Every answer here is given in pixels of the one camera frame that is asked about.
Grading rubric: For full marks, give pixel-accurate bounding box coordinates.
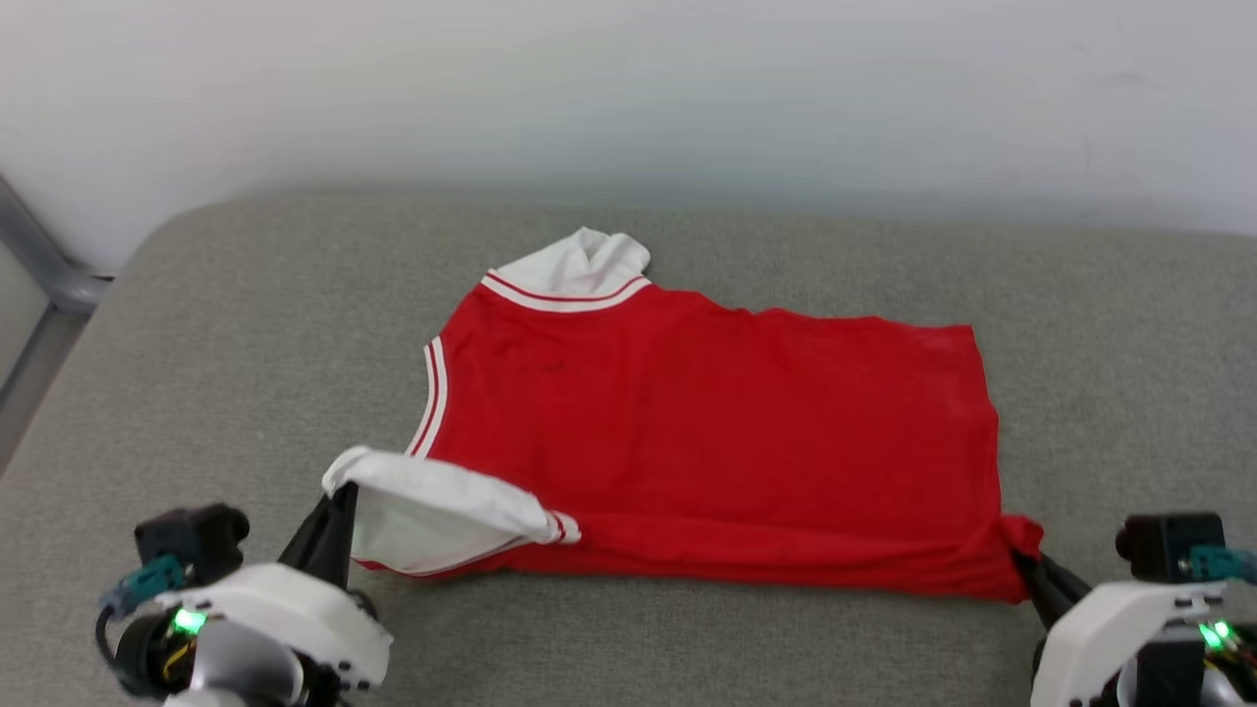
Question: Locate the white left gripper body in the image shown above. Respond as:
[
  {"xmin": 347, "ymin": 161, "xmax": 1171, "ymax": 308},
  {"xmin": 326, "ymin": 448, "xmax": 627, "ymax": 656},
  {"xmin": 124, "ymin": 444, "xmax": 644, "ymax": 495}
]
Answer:
[{"xmin": 152, "ymin": 562, "xmax": 395, "ymax": 691}]

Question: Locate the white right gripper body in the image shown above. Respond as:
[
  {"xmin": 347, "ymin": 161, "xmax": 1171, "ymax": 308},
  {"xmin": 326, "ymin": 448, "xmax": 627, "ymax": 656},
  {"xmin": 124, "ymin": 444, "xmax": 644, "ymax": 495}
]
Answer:
[{"xmin": 1029, "ymin": 579, "xmax": 1230, "ymax": 707}]

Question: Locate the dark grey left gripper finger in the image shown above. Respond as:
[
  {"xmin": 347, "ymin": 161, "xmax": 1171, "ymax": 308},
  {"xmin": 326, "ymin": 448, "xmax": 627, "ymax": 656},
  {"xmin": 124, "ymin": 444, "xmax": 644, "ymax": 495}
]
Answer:
[
  {"xmin": 279, "ymin": 494, "xmax": 337, "ymax": 588},
  {"xmin": 332, "ymin": 483, "xmax": 360, "ymax": 592}
]

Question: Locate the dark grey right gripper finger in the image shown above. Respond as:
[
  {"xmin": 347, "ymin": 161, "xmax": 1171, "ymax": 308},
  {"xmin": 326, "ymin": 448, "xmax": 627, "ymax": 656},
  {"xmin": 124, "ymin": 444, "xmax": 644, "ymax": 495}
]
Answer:
[
  {"xmin": 1011, "ymin": 552, "xmax": 1064, "ymax": 631},
  {"xmin": 1036, "ymin": 552, "xmax": 1093, "ymax": 608}
]

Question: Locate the red white sleeveless jersey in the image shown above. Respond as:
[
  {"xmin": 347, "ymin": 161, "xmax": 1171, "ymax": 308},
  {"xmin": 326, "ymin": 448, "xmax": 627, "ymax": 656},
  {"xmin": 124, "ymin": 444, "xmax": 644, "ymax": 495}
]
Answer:
[{"xmin": 322, "ymin": 228, "xmax": 1045, "ymax": 603}]

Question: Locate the thin black cable teal plug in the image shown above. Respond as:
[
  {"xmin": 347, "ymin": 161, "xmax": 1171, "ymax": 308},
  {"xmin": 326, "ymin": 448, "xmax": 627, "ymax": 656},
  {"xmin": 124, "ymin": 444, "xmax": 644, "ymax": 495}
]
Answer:
[
  {"xmin": 94, "ymin": 555, "xmax": 190, "ymax": 679},
  {"xmin": 1188, "ymin": 545, "xmax": 1257, "ymax": 586}
]

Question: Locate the grey metal frame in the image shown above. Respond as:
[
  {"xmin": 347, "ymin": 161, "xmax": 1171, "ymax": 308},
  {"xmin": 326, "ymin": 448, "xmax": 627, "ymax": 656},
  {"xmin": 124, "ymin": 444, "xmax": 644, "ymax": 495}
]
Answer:
[{"xmin": 0, "ymin": 177, "xmax": 115, "ymax": 418}]

